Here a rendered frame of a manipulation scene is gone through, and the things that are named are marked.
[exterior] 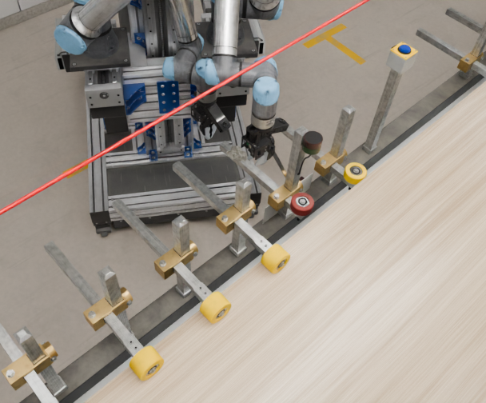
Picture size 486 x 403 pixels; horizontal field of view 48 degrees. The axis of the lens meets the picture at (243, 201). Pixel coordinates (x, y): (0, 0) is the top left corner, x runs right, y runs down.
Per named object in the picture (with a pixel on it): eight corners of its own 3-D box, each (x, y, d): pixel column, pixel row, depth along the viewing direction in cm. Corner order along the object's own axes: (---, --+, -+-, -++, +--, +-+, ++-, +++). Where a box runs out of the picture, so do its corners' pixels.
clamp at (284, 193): (267, 203, 200) (268, 194, 196) (292, 184, 206) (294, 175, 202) (277, 213, 198) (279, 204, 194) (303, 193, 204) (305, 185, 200)
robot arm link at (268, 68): (242, 52, 168) (241, 76, 162) (278, 54, 169) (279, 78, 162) (241, 72, 175) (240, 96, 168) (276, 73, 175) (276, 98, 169)
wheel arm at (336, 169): (270, 125, 223) (271, 118, 220) (276, 122, 225) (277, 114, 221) (352, 191, 206) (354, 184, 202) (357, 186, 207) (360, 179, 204)
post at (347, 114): (319, 190, 229) (342, 106, 191) (324, 186, 231) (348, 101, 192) (325, 196, 228) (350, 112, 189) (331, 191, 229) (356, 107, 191)
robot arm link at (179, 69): (172, 62, 202) (200, 69, 201) (161, 82, 196) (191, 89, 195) (170, 45, 196) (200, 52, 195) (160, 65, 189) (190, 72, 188)
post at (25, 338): (54, 393, 174) (11, 333, 135) (64, 386, 175) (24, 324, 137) (60, 401, 173) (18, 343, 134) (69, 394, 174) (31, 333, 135)
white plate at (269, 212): (261, 222, 209) (264, 207, 201) (308, 187, 221) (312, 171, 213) (263, 224, 209) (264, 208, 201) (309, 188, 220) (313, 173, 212)
